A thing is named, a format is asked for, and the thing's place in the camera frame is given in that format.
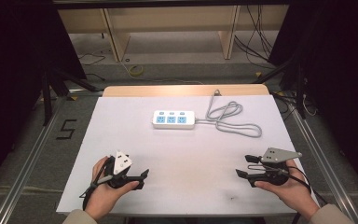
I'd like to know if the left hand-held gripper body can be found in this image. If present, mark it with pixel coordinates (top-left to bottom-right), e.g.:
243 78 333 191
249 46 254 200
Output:
103 149 134 189

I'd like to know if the person's left hand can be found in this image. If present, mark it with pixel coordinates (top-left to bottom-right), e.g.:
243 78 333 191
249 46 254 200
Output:
84 156 140 222

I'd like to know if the aluminium rail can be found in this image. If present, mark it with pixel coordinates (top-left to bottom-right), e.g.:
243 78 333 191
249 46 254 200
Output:
0 95 67 224
286 98 358 224

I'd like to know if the white table mat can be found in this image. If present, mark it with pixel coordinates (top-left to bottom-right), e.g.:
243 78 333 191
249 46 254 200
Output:
56 94 320 217

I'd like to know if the white blue power strip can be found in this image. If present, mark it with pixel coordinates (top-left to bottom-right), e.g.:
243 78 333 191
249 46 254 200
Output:
151 109 197 131

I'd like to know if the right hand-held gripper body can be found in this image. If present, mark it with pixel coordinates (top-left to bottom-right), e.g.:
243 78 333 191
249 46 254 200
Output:
248 147 303 189

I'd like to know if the yellow tape roll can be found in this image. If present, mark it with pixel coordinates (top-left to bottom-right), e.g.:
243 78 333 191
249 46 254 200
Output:
128 63 145 78

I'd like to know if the thin black floor cable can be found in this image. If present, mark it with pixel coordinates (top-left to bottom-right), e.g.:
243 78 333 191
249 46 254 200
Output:
77 50 107 66

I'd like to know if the person's right hand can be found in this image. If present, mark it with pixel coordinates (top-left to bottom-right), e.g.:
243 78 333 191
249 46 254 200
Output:
254 159 320 220

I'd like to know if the bundle of black cables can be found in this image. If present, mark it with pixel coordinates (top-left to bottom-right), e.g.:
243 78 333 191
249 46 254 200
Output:
233 4 277 69

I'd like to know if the black metal stand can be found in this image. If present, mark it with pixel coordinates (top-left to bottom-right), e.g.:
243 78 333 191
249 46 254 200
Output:
41 65 104 127
254 57 308 120

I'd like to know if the black curtain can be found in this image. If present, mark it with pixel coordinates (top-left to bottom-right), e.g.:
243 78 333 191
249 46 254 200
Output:
0 0 88 195
268 0 358 202

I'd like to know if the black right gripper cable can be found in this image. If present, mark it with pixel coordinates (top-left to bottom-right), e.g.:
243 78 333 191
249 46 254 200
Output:
287 166 329 224

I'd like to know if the grey power strip cable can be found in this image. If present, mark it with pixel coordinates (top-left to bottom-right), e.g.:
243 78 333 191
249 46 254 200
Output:
195 89 263 139

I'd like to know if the wooden shelf frame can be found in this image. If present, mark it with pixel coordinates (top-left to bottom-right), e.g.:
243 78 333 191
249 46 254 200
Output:
57 4 291 63

